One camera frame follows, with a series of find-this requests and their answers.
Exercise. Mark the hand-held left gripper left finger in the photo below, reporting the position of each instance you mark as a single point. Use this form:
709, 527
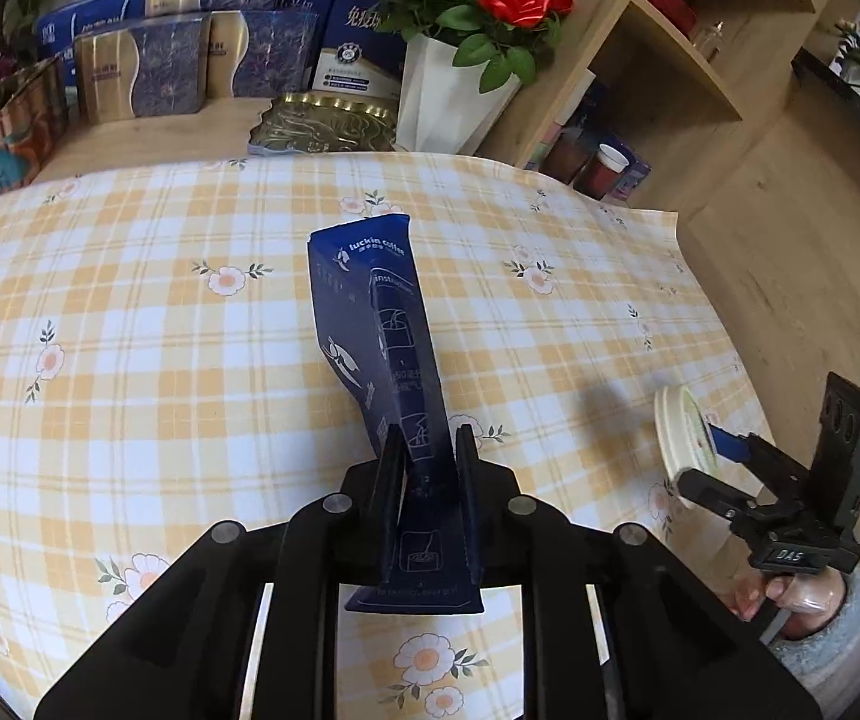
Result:
389, 487

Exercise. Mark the teal patterned wavy tin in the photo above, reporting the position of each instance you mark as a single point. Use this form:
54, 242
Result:
3, 142

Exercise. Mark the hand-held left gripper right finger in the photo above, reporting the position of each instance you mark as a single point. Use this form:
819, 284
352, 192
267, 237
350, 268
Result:
467, 495

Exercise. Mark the gold embossed tray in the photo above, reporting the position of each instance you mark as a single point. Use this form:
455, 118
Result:
325, 127

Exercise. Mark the black counter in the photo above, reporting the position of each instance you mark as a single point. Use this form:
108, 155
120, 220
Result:
835, 90

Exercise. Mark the small glass bottle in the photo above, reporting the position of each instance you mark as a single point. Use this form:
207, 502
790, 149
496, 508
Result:
709, 43

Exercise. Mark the small blue box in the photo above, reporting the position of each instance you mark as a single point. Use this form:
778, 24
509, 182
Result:
636, 180

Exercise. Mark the yellow checked floral tablecloth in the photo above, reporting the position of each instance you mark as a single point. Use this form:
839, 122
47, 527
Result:
175, 360

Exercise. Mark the white round plastic lid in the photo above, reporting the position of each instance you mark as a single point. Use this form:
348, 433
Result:
674, 427

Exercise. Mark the blue and white tall box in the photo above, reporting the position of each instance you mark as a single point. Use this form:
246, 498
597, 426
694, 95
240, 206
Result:
355, 52

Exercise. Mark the person's right forearm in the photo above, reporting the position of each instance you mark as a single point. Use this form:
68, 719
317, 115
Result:
842, 652

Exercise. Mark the person's right hand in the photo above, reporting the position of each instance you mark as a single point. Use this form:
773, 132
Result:
805, 592

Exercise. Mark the wooden shelf unit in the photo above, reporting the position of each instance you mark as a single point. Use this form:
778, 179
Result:
572, 75

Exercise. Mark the red roses in white vase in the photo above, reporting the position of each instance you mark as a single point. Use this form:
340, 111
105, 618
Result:
437, 105

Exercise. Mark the blue coffee box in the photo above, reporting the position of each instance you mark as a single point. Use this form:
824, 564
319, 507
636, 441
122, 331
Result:
377, 315

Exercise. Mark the red cup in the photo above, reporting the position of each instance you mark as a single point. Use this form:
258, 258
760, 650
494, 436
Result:
608, 176

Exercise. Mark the flat blue box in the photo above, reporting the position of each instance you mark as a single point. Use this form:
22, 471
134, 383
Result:
93, 19

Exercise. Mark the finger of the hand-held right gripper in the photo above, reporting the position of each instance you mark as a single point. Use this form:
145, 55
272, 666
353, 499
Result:
707, 487
730, 444

